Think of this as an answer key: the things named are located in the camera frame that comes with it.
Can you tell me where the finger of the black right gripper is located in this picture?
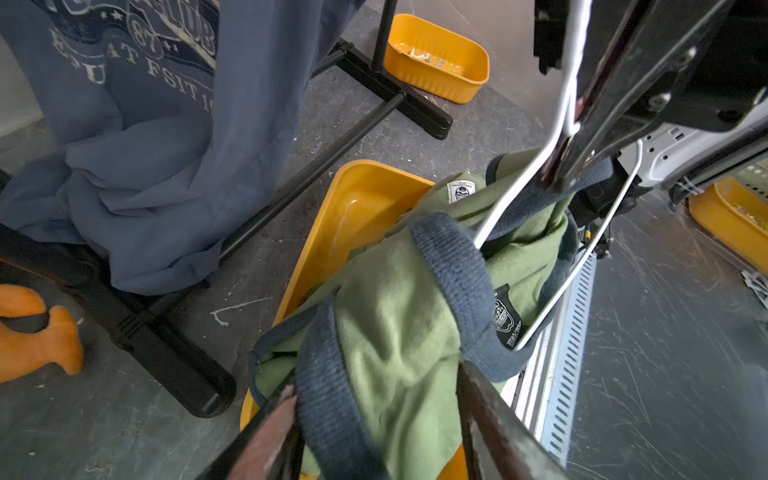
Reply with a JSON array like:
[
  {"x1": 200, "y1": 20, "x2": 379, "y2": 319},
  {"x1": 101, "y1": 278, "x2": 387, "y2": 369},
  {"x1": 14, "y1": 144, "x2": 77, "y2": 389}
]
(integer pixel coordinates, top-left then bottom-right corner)
[{"x1": 539, "y1": 1, "x2": 732, "y2": 192}]

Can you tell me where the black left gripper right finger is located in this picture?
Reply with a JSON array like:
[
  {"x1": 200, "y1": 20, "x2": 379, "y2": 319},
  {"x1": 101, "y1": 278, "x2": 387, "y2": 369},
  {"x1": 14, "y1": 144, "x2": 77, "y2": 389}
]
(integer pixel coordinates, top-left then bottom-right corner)
[{"x1": 456, "y1": 361, "x2": 567, "y2": 480}]

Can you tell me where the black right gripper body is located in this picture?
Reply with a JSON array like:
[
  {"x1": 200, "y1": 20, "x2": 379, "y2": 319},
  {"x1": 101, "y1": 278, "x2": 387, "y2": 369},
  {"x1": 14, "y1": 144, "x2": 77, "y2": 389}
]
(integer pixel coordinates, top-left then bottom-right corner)
[{"x1": 533, "y1": 0, "x2": 768, "y2": 133}]

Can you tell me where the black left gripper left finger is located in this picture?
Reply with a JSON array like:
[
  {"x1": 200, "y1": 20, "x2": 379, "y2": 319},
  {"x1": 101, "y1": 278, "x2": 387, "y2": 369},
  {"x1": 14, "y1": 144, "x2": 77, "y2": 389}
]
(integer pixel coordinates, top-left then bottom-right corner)
[{"x1": 197, "y1": 384, "x2": 303, "y2": 479}]

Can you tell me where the white wire hanger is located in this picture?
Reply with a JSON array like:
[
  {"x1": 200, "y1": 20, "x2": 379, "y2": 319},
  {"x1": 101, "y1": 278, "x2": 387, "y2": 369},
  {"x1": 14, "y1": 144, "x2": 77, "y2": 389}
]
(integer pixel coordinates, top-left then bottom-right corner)
[{"x1": 472, "y1": 0, "x2": 644, "y2": 352}]

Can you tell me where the plain green tank top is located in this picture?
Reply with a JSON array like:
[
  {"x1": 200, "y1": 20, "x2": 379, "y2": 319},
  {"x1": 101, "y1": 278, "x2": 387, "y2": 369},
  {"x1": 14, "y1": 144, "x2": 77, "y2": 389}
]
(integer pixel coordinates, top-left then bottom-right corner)
[{"x1": 251, "y1": 174, "x2": 576, "y2": 479}]

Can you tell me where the green printed tank top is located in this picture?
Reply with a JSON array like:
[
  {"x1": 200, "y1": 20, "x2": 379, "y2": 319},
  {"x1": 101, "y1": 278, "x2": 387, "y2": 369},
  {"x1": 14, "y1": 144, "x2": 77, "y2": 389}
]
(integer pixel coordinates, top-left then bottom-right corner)
[{"x1": 411, "y1": 147, "x2": 540, "y2": 221}]

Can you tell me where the dark grey tank top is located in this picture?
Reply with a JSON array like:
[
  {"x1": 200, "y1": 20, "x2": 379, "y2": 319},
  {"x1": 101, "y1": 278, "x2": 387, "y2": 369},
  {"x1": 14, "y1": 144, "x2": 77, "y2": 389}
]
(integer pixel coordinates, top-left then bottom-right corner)
[{"x1": 1, "y1": 1, "x2": 360, "y2": 296}]

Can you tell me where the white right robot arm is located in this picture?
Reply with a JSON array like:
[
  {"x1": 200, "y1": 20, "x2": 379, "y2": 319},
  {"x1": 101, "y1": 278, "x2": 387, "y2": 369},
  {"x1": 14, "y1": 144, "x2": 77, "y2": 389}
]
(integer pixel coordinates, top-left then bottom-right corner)
[{"x1": 534, "y1": 1, "x2": 767, "y2": 223}]

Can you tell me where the black clothes rack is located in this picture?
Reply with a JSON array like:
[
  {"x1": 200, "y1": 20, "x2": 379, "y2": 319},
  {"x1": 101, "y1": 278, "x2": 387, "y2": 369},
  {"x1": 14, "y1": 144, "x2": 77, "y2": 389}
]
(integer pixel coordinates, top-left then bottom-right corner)
[{"x1": 0, "y1": 0, "x2": 454, "y2": 419}]

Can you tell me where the yellow bin outside cell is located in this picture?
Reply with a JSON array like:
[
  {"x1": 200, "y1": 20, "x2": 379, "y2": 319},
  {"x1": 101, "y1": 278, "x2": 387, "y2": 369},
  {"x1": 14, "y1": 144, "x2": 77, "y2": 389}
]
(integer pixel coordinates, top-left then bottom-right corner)
[{"x1": 688, "y1": 179, "x2": 767, "y2": 274}]

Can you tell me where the small yellow plastic tray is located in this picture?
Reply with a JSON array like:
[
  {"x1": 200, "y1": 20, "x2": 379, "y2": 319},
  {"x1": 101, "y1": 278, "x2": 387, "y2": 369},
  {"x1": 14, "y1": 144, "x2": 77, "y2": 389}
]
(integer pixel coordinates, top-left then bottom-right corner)
[{"x1": 384, "y1": 13, "x2": 490, "y2": 104}]

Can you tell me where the orange plush toy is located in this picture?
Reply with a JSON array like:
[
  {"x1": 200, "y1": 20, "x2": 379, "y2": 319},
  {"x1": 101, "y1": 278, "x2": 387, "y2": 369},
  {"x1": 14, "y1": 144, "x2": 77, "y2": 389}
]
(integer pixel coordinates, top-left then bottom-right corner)
[{"x1": 1, "y1": 284, "x2": 84, "y2": 383}]

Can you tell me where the metal base rail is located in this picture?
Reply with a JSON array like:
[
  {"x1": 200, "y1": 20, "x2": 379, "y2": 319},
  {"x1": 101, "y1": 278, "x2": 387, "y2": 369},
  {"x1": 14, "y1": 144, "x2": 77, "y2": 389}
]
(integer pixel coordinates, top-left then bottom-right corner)
[{"x1": 502, "y1": 254, "x2": 597, "y2": 466}]

